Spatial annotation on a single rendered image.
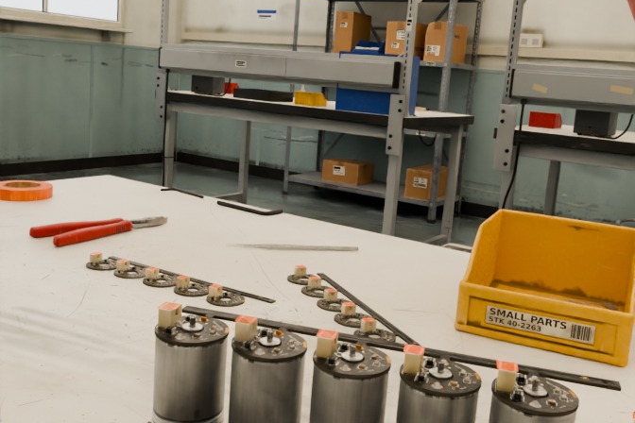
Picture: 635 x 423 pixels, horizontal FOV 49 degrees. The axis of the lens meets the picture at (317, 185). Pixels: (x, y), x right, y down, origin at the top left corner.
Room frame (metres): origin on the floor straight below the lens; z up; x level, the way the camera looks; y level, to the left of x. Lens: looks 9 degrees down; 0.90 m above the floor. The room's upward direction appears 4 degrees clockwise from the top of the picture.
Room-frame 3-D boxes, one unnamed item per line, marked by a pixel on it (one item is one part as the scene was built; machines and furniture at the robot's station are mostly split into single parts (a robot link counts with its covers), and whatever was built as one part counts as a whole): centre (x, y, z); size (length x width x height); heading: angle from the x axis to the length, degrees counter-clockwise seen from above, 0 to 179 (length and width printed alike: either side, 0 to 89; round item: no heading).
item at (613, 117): (2.47, -0.96, 0.80); 0.15 x 0.12 x 0.10; 148
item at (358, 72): (3.10, 0.26, 0.90); 1.30 x 0.06 x 0.12; 56
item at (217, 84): (3.49, 0.58, 0.80); 0.15 x 0.12 x 0.10; 166
